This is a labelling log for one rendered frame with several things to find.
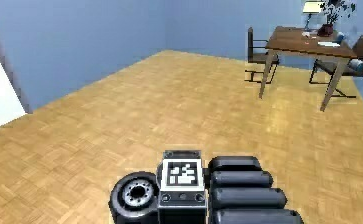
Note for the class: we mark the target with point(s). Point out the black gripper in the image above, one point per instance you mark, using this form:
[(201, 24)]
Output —
[(135, 196)]

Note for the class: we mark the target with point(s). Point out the small white paper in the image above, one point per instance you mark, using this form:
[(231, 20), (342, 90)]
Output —
[(307, 33)]

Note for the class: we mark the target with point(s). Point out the dark brown chair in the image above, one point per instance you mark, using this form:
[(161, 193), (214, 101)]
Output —
[(257, 55)]

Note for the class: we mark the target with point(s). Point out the white room door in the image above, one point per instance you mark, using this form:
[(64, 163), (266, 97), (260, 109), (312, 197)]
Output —
[(0, 90)]

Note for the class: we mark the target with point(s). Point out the brown wooden table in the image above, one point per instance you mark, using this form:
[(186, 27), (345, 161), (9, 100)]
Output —
[(302, 43)]

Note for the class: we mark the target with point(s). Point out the white flat book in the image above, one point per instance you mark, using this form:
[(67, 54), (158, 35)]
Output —
[(328, 43)]

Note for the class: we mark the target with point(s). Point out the house plant in red pot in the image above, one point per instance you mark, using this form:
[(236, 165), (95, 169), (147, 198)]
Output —
[(332, 16)]

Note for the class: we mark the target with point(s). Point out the white table lamp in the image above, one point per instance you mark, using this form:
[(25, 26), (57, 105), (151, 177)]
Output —
[(311, 10)]

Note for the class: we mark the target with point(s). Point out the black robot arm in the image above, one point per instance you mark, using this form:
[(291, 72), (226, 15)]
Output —
[(242, 193)]

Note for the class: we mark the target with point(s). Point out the blue cup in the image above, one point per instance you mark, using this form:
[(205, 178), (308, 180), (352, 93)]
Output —
[(340, 36)]

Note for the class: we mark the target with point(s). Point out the brown chair with blue cushion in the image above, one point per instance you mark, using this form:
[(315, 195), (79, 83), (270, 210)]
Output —
[(360, 58)]

